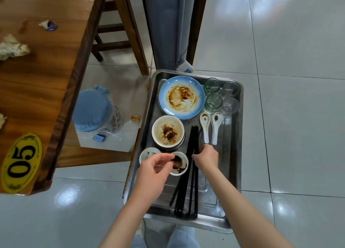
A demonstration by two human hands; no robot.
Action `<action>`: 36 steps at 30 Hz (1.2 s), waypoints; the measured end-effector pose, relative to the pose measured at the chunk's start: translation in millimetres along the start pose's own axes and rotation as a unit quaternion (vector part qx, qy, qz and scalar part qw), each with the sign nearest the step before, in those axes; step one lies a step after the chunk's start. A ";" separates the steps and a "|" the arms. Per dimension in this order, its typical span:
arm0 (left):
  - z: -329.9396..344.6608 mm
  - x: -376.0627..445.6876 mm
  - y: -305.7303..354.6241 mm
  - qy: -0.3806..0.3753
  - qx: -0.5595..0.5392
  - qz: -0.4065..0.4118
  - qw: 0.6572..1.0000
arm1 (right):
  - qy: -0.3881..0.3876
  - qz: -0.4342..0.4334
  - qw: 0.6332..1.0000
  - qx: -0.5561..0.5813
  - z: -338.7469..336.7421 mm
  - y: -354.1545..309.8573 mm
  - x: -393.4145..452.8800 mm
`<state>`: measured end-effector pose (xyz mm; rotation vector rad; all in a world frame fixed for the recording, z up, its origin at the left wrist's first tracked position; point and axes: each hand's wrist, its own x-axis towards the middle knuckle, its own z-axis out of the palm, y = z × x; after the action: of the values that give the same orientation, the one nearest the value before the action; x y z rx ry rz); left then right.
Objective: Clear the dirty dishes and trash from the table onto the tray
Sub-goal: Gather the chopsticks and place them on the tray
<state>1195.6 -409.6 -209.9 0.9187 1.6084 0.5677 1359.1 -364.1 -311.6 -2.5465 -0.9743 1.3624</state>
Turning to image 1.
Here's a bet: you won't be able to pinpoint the white spoon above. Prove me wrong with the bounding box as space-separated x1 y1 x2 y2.
211 112 224 145
199 112 211 144

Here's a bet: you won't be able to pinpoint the person's right hand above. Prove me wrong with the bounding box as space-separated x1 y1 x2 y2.
191 144 219 175

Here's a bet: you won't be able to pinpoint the yellow oval number sticker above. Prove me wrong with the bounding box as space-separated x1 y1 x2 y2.
1 133 42 194

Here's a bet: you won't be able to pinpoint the blue plastic trash bin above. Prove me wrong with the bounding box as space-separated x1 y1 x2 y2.
72 85 124 143

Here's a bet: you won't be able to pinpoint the white power strip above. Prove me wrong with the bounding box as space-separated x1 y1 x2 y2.
176 58 194 74

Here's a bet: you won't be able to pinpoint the person's left hand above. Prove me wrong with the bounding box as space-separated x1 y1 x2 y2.
132 153 175 202

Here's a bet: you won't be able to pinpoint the brown wooden post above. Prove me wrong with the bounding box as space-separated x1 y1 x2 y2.
186 0 210 66

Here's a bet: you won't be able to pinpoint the person's right forearm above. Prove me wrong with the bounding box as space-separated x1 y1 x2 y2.
203 167 293 248

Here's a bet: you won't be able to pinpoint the dark wooden table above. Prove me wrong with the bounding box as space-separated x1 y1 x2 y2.
0 0 150 196

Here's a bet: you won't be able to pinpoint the white bowl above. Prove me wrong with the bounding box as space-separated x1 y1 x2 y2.
151 115 185 148
153 136 186 151

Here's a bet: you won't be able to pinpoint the metal tray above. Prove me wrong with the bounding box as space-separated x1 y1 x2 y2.
123 69 244 234

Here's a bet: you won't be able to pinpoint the grey blue pillar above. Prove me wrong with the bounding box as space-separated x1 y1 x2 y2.
142 0 197 71

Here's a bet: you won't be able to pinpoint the used napkins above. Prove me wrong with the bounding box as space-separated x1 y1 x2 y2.
0 34 31 129

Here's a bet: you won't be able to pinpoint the person's left forearm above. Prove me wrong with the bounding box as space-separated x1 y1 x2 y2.
100 194 160 248

